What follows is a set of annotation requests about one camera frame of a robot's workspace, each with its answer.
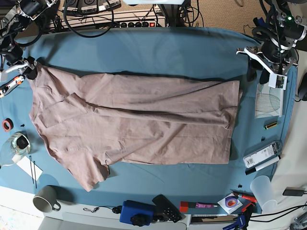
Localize blue box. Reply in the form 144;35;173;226
119;200;155;227

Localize grey start foot pedal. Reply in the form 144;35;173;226
79;0;98;14

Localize red tape roll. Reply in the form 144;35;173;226
2;118;13;132

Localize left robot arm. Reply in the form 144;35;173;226
236;0;307;90

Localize blue table cloth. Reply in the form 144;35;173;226
0;27;297;206

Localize red black pliers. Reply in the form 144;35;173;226
232;191;257;203

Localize translucent plastic cup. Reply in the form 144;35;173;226
250;175;277;213

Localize blue clamp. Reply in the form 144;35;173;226
223;202;255;230

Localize orange utility knife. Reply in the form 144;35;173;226
0;75;25;98

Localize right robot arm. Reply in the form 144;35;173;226
0;0;57;82

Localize red purple glue tube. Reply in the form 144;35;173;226
179;201;218;213

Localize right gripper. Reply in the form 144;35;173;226
0;54;37;81

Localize yellow battery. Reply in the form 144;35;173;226
264;121;277;130

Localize clear plastic case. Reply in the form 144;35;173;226
243;141;283;169

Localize grey mug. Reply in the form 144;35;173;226
33;185;61;213

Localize mauve T-shirt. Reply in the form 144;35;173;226
29;65;242;191

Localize white power strip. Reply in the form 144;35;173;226
47;9;168;31

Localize white paper card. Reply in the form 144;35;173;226
16;157;43;181

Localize disc in paper sleeve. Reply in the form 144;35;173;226
218;193;243;214

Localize white black marker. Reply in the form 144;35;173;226
245;156;281;175

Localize black remote control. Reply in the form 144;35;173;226
152;195;183;223

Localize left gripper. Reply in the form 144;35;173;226
236;42;298;90

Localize black computer mouse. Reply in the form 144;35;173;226
298;73;307;101

